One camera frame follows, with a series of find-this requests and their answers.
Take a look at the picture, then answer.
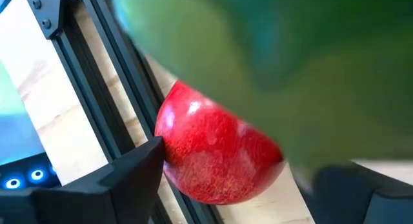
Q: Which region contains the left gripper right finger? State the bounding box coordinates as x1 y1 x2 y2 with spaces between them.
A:
302 161 413 224

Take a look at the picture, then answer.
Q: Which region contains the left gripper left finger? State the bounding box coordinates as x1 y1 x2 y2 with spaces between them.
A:
0 136 166 224

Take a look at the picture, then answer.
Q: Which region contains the red apple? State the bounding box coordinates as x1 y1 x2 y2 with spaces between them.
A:
154 79 287 206

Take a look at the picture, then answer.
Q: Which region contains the black device with blue lights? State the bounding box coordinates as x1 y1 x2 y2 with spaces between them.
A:
0 152 63 190

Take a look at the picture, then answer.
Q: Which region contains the green succulent plant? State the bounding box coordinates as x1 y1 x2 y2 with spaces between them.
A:
109 0 413 174

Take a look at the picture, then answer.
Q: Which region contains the black aluminium table frame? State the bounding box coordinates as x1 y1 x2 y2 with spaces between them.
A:
22 0 224 224

